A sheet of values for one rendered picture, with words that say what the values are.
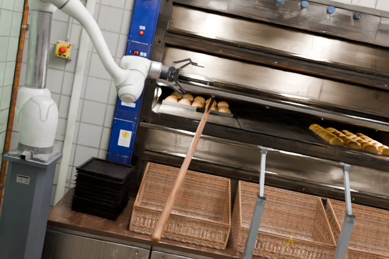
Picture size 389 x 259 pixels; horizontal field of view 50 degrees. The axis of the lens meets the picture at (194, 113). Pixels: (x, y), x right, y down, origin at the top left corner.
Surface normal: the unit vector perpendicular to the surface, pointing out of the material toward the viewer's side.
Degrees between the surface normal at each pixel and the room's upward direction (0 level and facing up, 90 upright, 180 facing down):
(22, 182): 90
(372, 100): 70
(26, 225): 90
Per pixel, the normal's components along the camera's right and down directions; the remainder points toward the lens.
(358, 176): 0.06, -0.19
